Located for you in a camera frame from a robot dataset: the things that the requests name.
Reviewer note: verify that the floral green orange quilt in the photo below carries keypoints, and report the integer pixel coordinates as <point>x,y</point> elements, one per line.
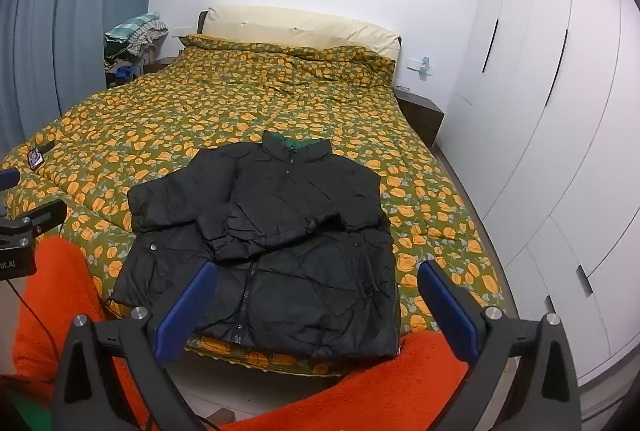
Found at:
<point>200,111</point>

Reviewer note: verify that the small black card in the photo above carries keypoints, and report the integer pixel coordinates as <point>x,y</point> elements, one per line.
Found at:
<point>36,158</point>

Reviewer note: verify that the blue curtain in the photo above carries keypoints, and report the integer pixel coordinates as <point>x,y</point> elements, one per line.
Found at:
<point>75,11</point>

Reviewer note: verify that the white wardrobe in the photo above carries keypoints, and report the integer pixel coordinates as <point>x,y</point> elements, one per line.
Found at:
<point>550,111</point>

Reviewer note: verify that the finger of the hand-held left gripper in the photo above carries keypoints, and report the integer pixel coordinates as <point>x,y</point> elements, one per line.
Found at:
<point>7,178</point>
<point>47,213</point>

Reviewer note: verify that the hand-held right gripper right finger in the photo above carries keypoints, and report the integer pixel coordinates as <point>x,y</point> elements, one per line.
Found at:
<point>450,316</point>

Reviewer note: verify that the dark clutter pile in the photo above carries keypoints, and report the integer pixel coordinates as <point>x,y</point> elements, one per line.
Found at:
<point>122,66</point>

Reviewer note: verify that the plaid cloth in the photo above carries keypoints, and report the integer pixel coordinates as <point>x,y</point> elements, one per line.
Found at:
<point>147,38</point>

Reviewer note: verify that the dark wooden nightstand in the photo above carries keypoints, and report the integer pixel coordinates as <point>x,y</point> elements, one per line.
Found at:
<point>422,113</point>

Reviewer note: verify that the black puffer jacket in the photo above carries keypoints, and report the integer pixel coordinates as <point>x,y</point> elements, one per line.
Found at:
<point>280,231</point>

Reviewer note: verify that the blue wall holder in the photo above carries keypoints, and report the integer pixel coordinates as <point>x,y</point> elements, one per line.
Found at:
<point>426,67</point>

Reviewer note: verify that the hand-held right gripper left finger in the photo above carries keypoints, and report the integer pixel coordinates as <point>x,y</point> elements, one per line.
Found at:
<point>185,311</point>

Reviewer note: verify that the orange fleece pants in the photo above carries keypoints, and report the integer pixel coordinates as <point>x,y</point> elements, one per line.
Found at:
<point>55,311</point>

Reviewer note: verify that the pile of folded clothes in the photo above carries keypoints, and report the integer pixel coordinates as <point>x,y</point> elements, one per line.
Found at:
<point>127,27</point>

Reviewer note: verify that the cream padded headboard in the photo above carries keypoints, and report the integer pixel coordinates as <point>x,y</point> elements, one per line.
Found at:
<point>300,28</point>

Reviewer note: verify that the green cloth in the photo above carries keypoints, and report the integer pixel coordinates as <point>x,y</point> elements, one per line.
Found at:
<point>22,411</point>

